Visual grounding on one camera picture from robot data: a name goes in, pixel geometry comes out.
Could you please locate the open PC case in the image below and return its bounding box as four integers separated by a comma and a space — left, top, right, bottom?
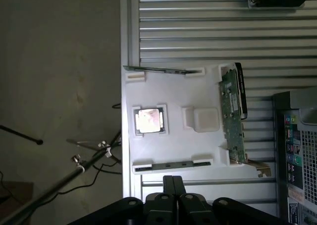
272, 85, 317, 225

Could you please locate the black camera tripod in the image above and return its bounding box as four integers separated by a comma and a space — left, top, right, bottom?
0, 124, 123, 225

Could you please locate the silver CPU chip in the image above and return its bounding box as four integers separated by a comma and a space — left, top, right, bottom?
134, 108, 163, 134

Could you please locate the white parts rack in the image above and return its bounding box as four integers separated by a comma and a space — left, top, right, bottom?
121, 62, 248, 176

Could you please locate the green graphics card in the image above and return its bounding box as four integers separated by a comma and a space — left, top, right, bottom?
217, 62, 272, 178

